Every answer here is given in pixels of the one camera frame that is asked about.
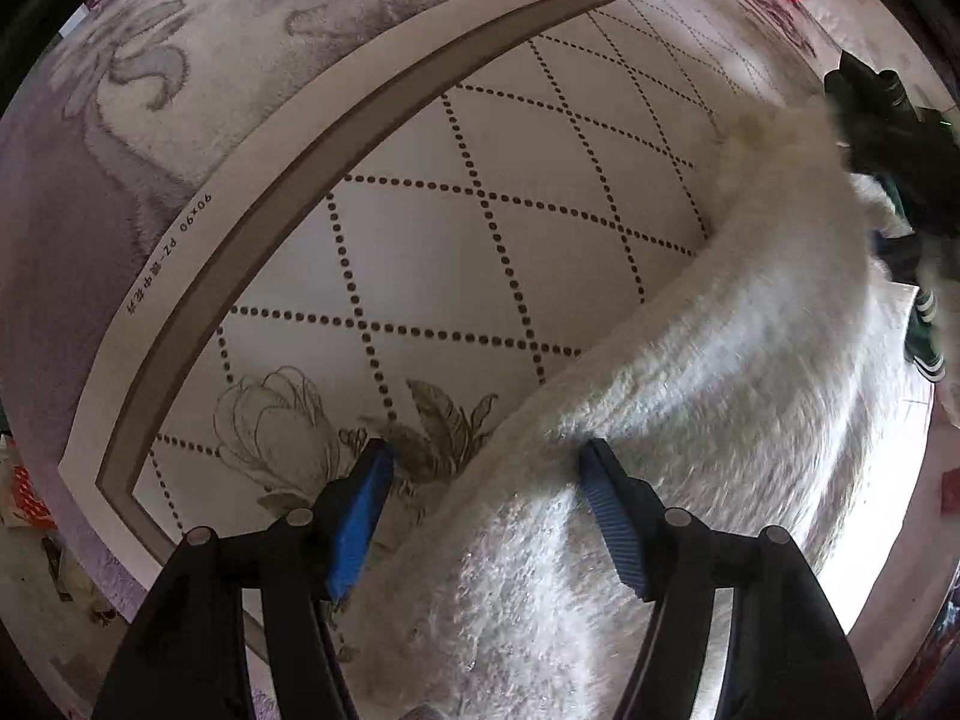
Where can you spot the purple floral blanket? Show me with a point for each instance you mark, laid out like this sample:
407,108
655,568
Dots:
187,52

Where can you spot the white fuzzy jacket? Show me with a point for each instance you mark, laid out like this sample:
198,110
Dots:
712,427

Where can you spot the orange printed bag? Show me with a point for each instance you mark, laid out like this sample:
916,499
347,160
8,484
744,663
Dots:
30,499

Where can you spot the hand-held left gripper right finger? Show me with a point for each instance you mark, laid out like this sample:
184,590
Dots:
611,517

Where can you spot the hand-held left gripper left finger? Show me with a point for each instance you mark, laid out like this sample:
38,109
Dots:
360,517

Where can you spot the white diamond-pattern mat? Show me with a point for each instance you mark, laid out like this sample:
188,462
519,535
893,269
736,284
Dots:
450,255

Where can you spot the green folded striped-cuff jacket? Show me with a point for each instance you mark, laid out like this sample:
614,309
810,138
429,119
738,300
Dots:
926,337

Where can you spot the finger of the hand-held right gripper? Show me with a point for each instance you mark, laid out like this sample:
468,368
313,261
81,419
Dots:
870,86
900,255

